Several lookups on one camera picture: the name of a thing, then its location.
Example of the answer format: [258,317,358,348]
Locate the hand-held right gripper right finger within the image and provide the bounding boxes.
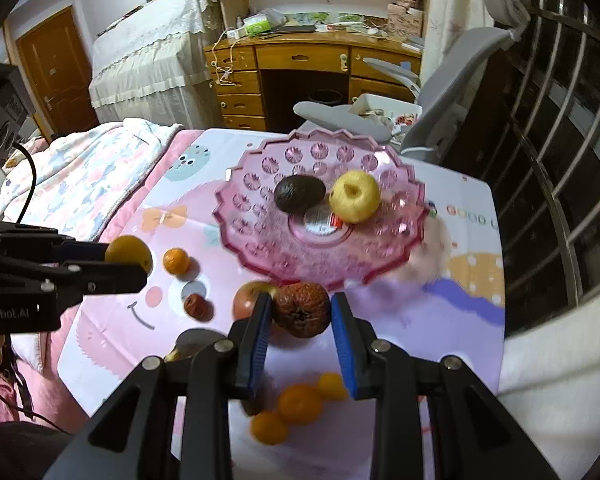
[330,292,561,480]

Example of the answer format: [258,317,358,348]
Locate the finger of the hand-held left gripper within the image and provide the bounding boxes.
[0,225,111,266]
[0,255,148,311]

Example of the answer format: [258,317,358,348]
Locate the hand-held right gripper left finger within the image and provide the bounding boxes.
[42,292,273,480]

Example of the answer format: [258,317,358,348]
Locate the large orange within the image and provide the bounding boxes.
[105,235,154,276]

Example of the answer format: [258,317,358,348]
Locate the red apple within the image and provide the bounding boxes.
[232,281,276,333]

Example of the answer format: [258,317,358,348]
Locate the kumquat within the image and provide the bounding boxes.
[316,372,348,402]
[251,410,289,445]

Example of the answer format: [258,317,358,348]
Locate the dark brown fruit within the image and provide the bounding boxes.
[165,328,228,363]

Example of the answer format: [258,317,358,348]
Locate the tangerine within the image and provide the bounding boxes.
[162,247,190,276]
[278,384,324,423]

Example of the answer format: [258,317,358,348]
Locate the pink glass fruit plate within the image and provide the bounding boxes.
[212,127,431,292]

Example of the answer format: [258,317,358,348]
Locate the wooden door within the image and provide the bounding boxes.
[12,5,101,141]

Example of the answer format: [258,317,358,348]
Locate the small red jujube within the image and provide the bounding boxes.
[183,292,213,322]

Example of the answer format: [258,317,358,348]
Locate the floral blanket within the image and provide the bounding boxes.
[0,117,203,241]

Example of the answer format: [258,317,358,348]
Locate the cartoon printed mat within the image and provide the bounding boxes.
[57,127,506,480]

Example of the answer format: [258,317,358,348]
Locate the pink quilt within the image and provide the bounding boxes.
[0,130,206,433]

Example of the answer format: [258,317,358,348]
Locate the yellow apple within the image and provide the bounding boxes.
[328,170,381,224]

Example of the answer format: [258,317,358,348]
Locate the dark avocado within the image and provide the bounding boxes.
[275,175,326,212]

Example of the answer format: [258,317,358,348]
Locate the white lace furniture cover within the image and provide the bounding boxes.
[87,0,226,128]

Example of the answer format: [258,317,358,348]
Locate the metal window grille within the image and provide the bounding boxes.
[480,0,600,331]

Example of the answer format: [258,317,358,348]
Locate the white storage box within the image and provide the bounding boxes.
[350,92,423,136]

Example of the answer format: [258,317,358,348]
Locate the black trash bin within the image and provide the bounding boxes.
[307,89,343,107]

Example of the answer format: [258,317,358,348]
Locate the wooden desk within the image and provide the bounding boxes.
[202,0,431,133]

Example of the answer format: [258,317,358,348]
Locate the grey office chair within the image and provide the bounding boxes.
[292,0,531,161]

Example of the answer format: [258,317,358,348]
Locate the floral cardboard box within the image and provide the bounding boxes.
[387,4,426,38]

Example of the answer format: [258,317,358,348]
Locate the white curtain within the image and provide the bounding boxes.
[425,0,496,106]

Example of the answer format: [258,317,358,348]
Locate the black cable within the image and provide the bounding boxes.
[0,142,73,433]

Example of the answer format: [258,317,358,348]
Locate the white charging cable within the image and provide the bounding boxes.
[211,30,237,87]

